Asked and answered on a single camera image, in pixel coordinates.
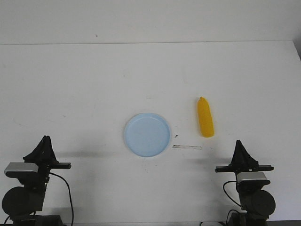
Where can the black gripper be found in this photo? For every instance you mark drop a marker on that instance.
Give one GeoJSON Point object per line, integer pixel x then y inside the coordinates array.
{"type": "Point", "coordinates": [248, 162]}
{"type": "Point", "coordinates": [45, 168]}

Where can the yellow corn cob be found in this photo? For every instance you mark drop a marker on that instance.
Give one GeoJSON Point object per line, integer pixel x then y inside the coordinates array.
{"type": "Point", "coordinates": [205, 119]}

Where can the light blue round plate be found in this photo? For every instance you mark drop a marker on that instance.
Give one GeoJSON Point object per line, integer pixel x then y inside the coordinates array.
{"type": "Point", "coordinates": [147, 134]}

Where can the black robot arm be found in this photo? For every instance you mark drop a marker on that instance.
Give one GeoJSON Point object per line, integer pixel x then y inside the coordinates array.
{"type": "Point", "coordinates": [21, 203]}
{"type": "Point", "coordinates": [256, 204]}

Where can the clear tape strip horizontal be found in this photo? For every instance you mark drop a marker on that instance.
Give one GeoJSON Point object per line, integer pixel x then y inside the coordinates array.
{"type": "Point", "coordinates": [187, 147]}

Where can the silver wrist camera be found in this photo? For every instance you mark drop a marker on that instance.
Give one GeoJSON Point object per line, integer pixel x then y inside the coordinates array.
{"type": "Point", "coordinates": [21, 169]}
{"type": "Point", "coordinates": [252, 177]}

